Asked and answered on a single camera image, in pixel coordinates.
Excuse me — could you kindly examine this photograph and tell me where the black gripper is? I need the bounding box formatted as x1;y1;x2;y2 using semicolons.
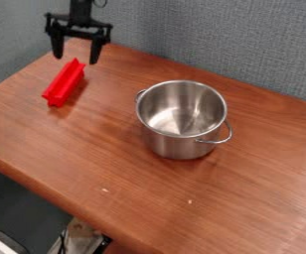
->
44;13;112;64

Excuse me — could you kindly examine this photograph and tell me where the red plastic block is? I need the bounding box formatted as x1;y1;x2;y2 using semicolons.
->
41;59;84;107

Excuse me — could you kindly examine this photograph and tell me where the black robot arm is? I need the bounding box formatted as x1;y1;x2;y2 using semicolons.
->
44;0;112;64

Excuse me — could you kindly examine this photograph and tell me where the stainless steel pot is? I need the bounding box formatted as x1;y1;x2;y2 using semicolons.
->
134;79;232;160

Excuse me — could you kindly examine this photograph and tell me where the wooden table leg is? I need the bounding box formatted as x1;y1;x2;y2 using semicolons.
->
47;217;111;254

